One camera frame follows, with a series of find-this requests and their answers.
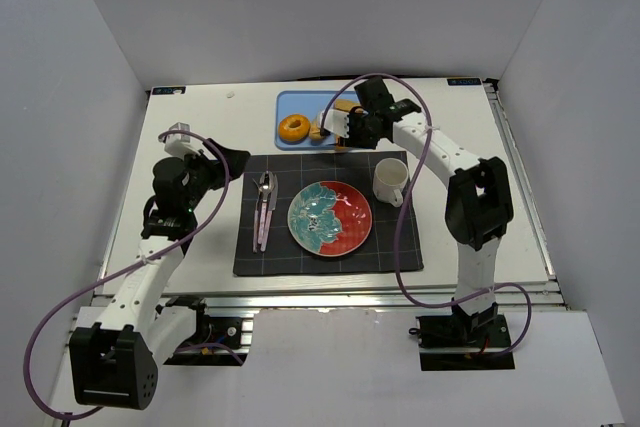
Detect pink handled fork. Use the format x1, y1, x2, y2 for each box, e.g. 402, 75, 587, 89
252, 176, 266, 253

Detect blue plastic tray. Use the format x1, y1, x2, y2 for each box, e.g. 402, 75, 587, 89
274, 90, 336, 151

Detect white ceramic mug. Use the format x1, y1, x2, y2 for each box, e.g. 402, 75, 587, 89
372, 158, 409, 207

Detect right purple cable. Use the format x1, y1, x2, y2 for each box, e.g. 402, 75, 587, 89
318, 72, 532, 359

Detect left blue corner label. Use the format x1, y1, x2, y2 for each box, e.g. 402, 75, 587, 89
151, 86, 186, 96

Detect right blue corner label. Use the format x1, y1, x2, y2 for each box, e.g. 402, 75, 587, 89
446, 77, 482, 87

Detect metal tongs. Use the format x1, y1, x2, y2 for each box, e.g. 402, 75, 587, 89
333, 136, 355, 152

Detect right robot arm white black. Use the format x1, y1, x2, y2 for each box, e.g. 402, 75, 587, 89
343, 75, 514, 337

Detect sliced round bread loaf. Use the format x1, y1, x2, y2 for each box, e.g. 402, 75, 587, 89
333, 99, 363, 113

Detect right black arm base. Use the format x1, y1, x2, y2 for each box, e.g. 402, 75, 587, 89
408, 315, 515, 372

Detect teal and red plate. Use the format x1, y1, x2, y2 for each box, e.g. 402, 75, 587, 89
287, 181, 373, 258

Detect orange donut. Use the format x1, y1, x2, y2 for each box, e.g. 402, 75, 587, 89
277, 114, 311, 143

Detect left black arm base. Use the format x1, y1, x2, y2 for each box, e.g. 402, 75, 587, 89
165, 296, 247, 367

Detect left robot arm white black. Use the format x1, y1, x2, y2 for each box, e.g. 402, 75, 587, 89
69, 131, 250, 410

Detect blue corner label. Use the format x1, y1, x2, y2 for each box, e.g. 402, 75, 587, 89
151, 86, 186, 96
446, 77, 482, 87

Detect pink handled spoon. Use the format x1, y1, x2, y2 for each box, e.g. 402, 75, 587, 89
258, 171, 274, 248

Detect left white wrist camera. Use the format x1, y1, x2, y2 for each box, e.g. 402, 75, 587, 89
158, 122, 199, 159

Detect long tan bread roll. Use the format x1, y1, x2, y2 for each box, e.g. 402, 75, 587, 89
309, 113, 328, 142

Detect pink handled knife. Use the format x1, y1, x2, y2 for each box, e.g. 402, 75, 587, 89
260, 171, 279, 252

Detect dark checked placemat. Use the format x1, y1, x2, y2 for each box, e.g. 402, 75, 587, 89
233, 151, 423, 277

